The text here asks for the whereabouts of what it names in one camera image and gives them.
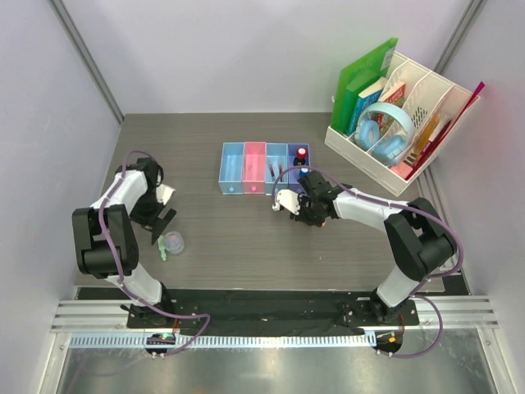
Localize white slotted cable duct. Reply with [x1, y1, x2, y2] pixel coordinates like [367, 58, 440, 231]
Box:
[69, 332, 377, 350]

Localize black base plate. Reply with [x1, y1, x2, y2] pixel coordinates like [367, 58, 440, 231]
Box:
[121, 289, 419, 337]

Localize light blue bin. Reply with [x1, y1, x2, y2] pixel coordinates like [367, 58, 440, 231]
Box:
[218, 142, 245, 195]
[265, 143, 287, 195]

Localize red transparent folder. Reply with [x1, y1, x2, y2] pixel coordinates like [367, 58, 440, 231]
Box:
[409, 81, 485, 178]

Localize pink plastic bin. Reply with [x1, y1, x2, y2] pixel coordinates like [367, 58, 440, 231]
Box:
[242, 142, 266, 195]

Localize purple plastic bin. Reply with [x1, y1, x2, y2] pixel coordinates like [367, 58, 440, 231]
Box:
[287, 143, 310, 188]

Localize green mini highlighter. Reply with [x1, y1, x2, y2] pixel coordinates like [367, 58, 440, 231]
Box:
[157, 236, 167, 262]

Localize white desk file organizer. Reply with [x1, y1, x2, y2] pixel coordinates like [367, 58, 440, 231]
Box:
[325, 46, 478, 196]

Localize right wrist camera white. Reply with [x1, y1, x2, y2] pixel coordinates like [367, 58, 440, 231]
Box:
[272, 189, 300, 215]

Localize blue spine book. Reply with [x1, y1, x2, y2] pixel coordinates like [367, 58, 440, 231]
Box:
[346, 76, 387, 135]

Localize light blue front bin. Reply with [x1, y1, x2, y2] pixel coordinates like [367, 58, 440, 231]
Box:
[218, 142, 245, 195]

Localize pink eraser block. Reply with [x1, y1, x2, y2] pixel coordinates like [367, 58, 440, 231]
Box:
[390, 161, 413, 180]

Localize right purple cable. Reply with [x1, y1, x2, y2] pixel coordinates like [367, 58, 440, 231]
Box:
[271, 164, 464, 360]

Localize yellow booklet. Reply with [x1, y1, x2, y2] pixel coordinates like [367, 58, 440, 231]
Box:
[413, 112, 439, 155]

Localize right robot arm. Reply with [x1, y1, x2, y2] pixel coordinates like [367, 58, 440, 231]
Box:
[273, 171, 459, 324]

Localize red cover book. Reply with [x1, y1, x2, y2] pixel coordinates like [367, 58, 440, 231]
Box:
[376, 81, 406, 136]

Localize green plastic folder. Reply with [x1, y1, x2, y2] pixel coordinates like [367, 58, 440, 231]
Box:
[331, 38, 399, 134]

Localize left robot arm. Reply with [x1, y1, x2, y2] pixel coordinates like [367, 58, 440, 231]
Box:
[72, 157, 176, 328]

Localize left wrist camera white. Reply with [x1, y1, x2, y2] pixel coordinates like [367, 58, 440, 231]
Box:
[156, 184, 176, 205]

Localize red black stamp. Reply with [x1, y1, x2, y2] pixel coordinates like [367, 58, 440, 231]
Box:
[293, 147, 308, 167]

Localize clear paperclip jar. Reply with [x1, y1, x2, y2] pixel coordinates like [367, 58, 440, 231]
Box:
[163, 231, 185, 255]

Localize blue headphones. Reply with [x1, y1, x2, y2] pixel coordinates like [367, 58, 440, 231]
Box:
[353, 102, 416, 167]

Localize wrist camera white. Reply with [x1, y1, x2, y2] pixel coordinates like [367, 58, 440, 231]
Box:
[272, 189, 300, 215]
[156, 184, 176, 205]

